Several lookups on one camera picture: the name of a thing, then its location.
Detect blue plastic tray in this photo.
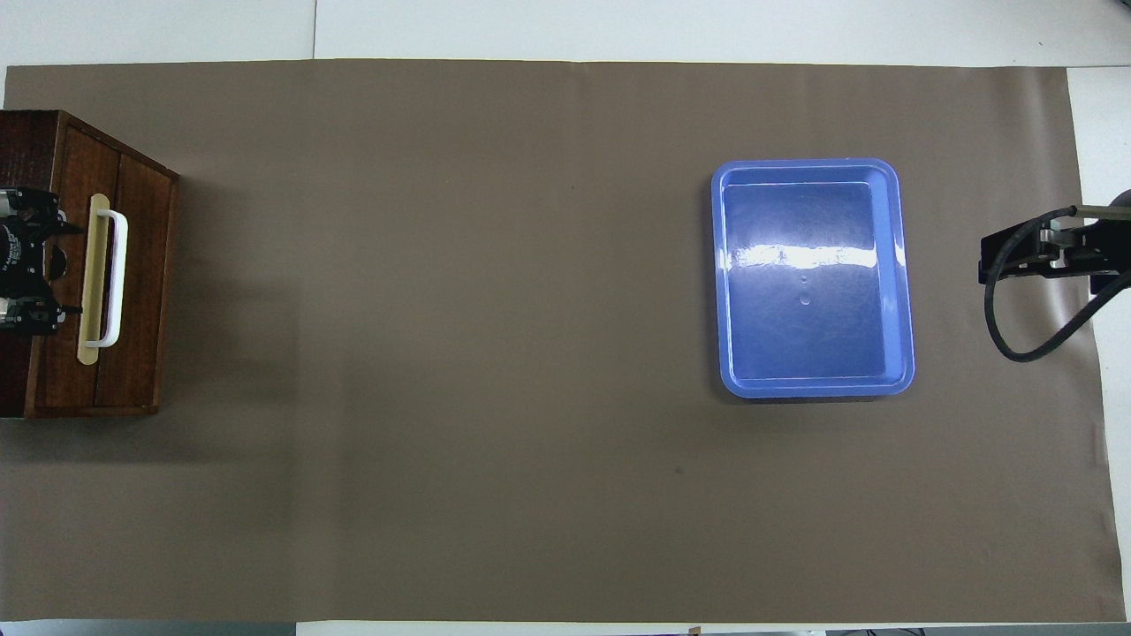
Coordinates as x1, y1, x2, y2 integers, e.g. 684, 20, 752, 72
711, 158, 916, 399

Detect beige handle backplate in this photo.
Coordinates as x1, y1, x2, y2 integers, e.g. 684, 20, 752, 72
78, 193, 111, 365

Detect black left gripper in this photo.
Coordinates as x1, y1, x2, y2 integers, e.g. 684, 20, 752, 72
0, 187, 85, 335

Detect dark wooden drawer cabinet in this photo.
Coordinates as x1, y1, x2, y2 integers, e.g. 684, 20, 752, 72
0, 110, 179, 419

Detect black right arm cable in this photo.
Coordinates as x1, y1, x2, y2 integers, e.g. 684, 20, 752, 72
983, 205, 1131, 362

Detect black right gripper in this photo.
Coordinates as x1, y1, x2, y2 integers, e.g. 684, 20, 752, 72
978, 212, 1131, 297

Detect white drawer handle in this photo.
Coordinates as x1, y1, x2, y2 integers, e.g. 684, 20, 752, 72
95, 208, 130, 348

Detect brown table mat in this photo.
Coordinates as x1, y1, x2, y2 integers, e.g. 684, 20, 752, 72
0, 59, 1127, 624

